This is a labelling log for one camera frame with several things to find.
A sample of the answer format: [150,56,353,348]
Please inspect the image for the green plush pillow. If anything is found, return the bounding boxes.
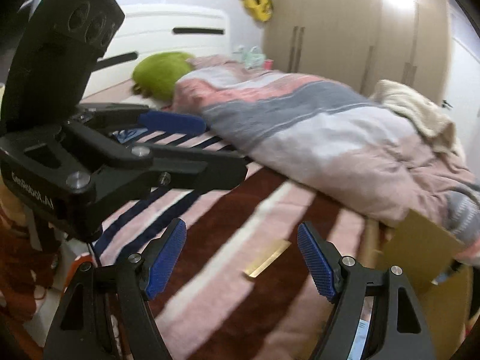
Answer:
[132,51,194,102]

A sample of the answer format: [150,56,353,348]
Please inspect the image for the brown cardboard box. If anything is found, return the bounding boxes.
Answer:
[357,211,473,359]

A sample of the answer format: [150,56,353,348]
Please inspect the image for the white bed headboard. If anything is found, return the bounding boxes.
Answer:
[84,3,231,98]

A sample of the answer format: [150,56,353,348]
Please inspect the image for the gold rectangular box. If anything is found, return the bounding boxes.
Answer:
[243,239,291,279]

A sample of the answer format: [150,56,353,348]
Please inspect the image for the striped pink maroon bed blanket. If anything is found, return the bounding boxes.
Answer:
[79,82,376,360]

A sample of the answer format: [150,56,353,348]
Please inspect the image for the pink grey patchwork duvet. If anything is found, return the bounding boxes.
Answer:
[172,55,479,266]

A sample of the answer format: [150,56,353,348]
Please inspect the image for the beige fleece blanket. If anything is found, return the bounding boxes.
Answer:
[370,79,466,161]

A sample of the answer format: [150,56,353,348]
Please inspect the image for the white door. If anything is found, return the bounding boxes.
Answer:
[444,38,479,173]

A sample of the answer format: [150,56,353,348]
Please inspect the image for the beige wooden wardrobe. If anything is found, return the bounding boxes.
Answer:
[263,0,451,103]

